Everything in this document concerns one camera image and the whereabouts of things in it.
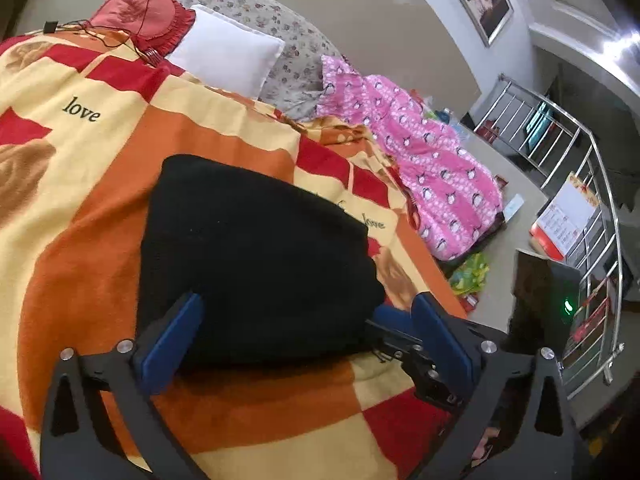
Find checkered printed blanket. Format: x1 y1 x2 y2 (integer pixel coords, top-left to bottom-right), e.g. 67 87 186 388
0 30 473 480

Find green toy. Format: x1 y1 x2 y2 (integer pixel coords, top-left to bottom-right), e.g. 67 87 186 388
447 252 491 293

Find black pants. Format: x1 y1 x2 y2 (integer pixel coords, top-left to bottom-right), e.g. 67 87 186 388
136 154 388 368

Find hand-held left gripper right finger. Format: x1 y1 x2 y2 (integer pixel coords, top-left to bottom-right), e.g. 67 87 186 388
410 292 577 480

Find black cable with adapter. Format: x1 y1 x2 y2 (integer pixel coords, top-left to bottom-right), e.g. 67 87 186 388
42 0 181 68

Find floral grey pillow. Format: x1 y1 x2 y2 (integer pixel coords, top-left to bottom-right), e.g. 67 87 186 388
170 0 346 123

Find red and white box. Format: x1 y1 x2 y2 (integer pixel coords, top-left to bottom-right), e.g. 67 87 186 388
530 172 601 261

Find pink penguin print quilt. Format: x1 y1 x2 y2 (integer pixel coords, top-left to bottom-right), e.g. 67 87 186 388
315 54 503 261

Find red ruffled cushion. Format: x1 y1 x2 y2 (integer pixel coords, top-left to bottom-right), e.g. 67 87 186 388
90 0 197 61

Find white pillow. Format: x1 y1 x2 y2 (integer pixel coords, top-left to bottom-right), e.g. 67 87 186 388
161 4 286 101

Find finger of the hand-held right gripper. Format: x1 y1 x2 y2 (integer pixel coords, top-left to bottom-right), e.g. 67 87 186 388
399 347 465 408
364 305 426 357

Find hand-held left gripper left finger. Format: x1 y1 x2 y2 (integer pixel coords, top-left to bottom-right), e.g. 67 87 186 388
40 292 209 480

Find stainless steel railing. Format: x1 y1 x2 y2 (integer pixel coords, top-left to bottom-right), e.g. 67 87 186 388
472 72 631 401

